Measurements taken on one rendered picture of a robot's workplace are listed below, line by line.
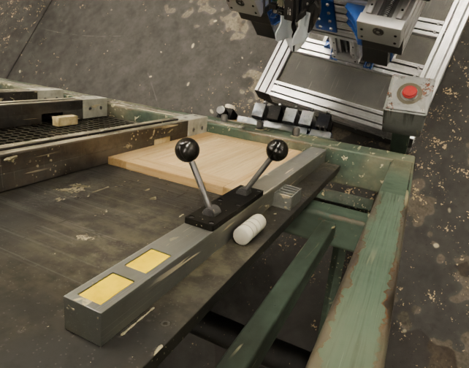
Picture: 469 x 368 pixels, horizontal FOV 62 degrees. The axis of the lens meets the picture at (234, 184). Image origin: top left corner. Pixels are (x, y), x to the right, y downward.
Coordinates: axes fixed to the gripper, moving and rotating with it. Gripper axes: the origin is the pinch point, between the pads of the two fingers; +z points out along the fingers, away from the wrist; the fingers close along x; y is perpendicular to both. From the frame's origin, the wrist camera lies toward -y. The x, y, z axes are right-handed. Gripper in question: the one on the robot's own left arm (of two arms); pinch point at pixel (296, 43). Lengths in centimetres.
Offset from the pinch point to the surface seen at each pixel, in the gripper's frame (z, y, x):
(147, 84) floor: 110, -79, -152
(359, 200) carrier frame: 105, -53, 10
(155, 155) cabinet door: 27.1, 22.5, -27.6
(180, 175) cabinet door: 20.2, 28.9, -12.3
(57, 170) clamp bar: 14, 45, -31
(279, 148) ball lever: 2.1, 26.7, 11.3
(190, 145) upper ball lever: -3.5, 37.7, 2.5
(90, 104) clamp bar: 43, 4, -81
